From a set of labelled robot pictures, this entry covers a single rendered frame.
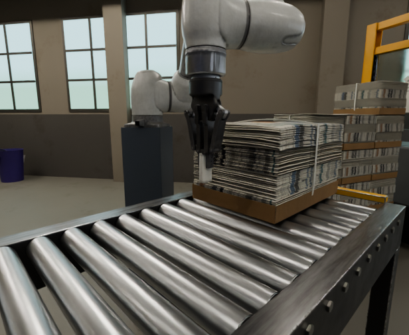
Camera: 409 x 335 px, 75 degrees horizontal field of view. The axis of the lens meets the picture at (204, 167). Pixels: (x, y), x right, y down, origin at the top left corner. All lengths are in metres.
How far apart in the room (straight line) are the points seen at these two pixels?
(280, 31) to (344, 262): 0.48
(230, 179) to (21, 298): 0.48
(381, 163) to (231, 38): 1.83
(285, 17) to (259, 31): 0.07
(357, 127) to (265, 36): 1.47
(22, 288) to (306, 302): 0.41
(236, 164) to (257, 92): 3.49
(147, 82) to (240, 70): 2.95
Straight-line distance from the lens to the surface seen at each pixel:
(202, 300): 0.42
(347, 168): 2.02
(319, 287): 0.47
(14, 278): 0.54
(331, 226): 0.70
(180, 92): 1.35
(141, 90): 1.35
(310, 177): 0.78
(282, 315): 0.40
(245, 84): 4.17
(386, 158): 2.33
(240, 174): 0.68
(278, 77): 4.19
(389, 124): 2.29
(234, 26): 0.62
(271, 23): 0.66
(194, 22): 0.61
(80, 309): 0.44
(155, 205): 0.79
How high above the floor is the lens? 1.05
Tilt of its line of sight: 11 degrees down
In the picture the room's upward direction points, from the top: straight up
